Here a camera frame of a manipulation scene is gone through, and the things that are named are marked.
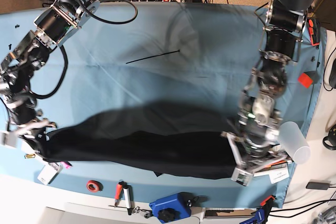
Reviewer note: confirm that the blue table clamp box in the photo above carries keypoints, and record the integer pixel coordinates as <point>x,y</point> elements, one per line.
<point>171,208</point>

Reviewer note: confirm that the pink marker package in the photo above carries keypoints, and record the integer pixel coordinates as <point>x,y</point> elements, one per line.
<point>66,165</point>

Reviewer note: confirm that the red cube block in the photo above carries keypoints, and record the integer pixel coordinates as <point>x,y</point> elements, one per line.
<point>305,80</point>

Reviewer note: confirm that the blue orange bar clamp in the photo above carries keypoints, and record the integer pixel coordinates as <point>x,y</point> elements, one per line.
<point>261,215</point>

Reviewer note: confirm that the orange black clamp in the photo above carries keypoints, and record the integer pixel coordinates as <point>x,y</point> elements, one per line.
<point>314,31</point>

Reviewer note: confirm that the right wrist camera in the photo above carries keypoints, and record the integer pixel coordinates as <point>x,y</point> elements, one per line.
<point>9,139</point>

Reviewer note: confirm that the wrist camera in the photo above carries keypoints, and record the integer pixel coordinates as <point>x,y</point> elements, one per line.
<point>9,139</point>
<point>241,176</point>

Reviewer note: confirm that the red handled screwdriver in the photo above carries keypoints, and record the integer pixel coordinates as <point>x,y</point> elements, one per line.
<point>119,188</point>

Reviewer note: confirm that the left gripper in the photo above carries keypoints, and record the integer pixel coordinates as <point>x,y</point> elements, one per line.
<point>255,147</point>

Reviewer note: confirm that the black cable tie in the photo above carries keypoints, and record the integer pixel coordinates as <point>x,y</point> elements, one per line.
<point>149,57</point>

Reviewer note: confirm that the white booklet papers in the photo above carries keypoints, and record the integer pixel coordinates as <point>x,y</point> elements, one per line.
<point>275,175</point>

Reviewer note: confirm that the white paper sheet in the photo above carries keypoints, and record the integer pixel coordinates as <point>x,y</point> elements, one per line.
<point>28,150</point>

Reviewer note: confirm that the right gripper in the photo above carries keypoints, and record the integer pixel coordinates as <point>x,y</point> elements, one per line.
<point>27,123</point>

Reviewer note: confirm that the black t-shirt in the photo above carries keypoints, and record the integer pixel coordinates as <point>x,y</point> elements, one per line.
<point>172,138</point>

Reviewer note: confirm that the translucent plastic cup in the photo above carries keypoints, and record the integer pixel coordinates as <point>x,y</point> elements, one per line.
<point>294,143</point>

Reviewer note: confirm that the red tape roll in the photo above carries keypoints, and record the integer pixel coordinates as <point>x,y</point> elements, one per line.
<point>94,186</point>

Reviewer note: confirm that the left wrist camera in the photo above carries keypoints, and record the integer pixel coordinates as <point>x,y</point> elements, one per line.
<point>241,176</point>

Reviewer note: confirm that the white marker pen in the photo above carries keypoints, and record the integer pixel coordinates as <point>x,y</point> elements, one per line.
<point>127,199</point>

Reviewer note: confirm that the light blue table cloth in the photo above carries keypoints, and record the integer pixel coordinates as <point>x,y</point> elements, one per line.
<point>193,90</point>

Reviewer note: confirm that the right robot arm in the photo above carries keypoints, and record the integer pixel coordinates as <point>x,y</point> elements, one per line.
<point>53,27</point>

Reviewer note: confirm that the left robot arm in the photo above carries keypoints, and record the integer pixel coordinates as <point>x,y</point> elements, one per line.
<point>283,26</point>

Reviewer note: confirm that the white blister pack card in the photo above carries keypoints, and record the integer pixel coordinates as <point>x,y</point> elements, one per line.
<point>48,173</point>

